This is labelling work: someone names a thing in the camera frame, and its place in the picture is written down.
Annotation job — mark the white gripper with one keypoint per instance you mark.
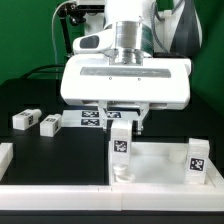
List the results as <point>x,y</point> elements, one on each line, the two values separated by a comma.
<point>91,78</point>

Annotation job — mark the white square table top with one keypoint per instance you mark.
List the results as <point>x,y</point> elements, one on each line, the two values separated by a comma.
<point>161,163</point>

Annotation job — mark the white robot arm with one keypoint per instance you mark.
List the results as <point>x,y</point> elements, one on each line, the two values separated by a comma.
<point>141,59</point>

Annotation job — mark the white U-shaped obstacle fence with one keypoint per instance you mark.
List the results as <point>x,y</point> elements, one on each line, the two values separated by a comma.
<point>114,196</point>

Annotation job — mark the white marker base plate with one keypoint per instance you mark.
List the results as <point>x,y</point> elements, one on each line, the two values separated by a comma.
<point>92,118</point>

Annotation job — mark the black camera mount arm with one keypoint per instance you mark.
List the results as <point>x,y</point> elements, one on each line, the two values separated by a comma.
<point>68,11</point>

